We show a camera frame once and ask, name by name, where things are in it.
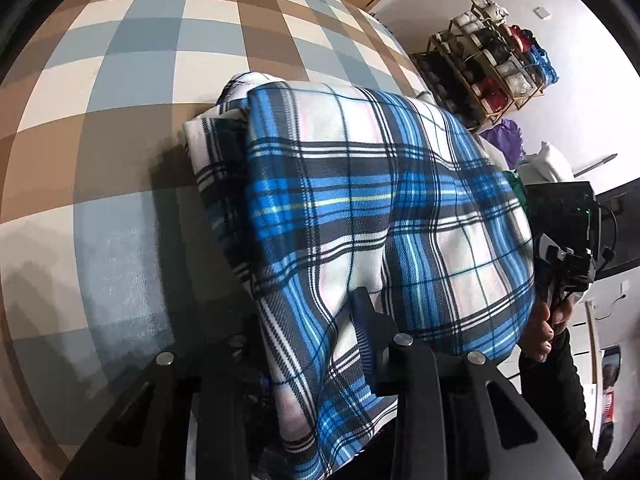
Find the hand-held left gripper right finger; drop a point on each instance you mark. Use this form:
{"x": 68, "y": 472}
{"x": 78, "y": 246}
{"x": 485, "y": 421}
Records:
{"x": 372, "y": 345}

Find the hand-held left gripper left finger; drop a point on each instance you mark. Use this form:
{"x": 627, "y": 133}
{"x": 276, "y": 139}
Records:
{"x": 225, "y": 385}

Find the blue white plaid shirt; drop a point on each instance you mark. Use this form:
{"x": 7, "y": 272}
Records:
{"x": 380, "y": 200}

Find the person's right forearm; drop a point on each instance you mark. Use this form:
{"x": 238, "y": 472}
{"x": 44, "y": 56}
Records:
{"x": 560, "y": 400}

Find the person's right hand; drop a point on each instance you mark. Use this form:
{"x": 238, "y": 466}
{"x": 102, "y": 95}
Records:
{"x": 540, "y": 332}

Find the light grey hoodie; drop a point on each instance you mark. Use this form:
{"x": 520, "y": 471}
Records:
{"x": 547, "y": 162}

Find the teal cloth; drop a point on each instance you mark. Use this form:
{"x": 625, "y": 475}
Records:
{"x": 515, "y": 185}

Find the purple bag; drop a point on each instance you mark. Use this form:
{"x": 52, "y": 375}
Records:
{"x": 505, "y": 135}

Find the wooden shoe rack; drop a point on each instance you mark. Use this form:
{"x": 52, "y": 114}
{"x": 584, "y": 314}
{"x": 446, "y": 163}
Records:
{"x": 500, "y": 113}

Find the checkered blanket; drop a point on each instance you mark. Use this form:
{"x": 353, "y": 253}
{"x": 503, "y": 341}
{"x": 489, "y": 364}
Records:
{"x": 125, "y": 85}

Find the white light switch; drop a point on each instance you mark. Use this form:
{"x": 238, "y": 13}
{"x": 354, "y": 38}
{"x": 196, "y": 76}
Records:
{"x": 540, "y": 13}

